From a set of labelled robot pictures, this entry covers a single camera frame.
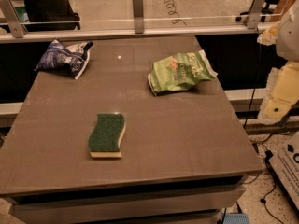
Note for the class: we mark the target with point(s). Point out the left metal bracket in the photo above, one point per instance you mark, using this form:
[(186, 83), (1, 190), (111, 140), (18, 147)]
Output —
[(17, 29)]

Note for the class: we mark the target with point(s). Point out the green jalapeno chip bag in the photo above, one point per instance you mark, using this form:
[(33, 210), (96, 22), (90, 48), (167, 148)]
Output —
[(180, 72)]

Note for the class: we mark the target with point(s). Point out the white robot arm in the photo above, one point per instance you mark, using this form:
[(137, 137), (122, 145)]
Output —
[(287, 44)]

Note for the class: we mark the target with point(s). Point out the black office chair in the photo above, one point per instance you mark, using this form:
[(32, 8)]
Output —
[(50, 15)]

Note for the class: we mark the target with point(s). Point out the middle metal bracket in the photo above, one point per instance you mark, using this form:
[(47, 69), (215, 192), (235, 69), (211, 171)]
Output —
[(138, 14)]

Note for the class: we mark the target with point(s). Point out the blue chip bag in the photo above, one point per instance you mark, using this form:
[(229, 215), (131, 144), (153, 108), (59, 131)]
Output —
[(57, 55)]

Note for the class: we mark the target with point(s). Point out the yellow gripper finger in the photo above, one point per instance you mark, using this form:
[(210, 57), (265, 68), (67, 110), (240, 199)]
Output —
[(269, 36), (282, 92)]

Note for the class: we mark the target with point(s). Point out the grey printed board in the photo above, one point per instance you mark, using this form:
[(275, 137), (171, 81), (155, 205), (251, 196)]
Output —
[(285, 163)]

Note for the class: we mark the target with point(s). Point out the glass barrier panel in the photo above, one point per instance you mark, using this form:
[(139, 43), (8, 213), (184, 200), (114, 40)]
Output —
[(100, 18)]

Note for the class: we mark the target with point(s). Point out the green yellow sponge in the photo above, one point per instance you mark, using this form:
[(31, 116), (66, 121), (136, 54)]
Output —
[(105, 139)]

